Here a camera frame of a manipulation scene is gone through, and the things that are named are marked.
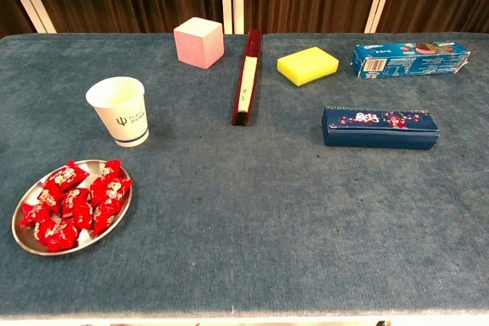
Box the white paper cup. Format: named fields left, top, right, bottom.
left=85, top=76, right=150, bottom=148

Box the silver metal plate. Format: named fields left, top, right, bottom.
left=11, top=159, right=134, bottom=257

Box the blue table cloth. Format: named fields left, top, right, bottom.
left=0, top=31, right=489, bottom=319

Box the long dark red box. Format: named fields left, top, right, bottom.
left=231, top=28, right=264, bottom=127

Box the yellow sponge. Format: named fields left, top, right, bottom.
left=277, top=46, right=340, bottom=88

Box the pink foam cube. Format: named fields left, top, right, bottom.
left=173, top=16, right=225, bottom=70

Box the dark blue pencil case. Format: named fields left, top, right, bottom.
left=322, top=105, right=441, bottom=150

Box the blue Oreo cookie box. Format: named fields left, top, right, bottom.
left=351, top=40, right=471, bottom=79

